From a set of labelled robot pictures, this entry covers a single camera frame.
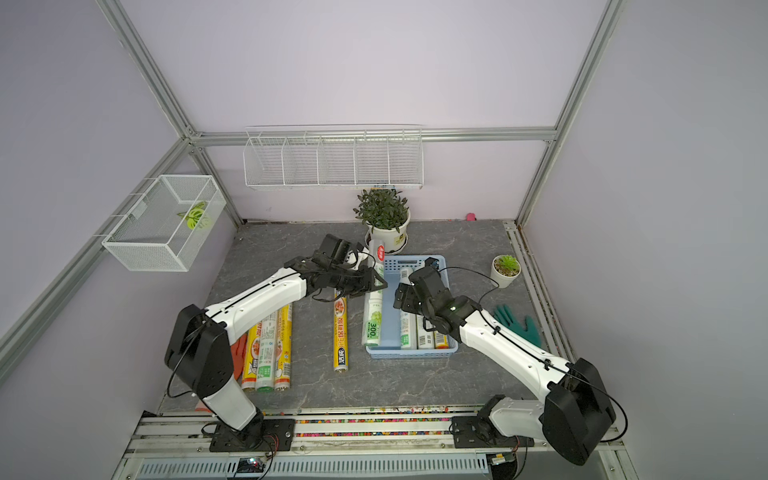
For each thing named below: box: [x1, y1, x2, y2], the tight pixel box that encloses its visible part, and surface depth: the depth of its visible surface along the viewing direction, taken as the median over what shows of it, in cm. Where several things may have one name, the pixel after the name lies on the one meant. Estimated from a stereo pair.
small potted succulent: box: [491, 254, 522, 289], surface depth 98 cm
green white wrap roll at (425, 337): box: [417, 314, 435, 349], surface depth 86 cm
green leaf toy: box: [176, 201, 211, 229], surface depth 84 cm
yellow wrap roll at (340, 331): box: [333, 288, 349, 372], surface depth 89 cm
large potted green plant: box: [353, 188, 411, 254], surface depth 102 cm
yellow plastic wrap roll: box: [435, 332, 449, 349], surface depth 88 cm
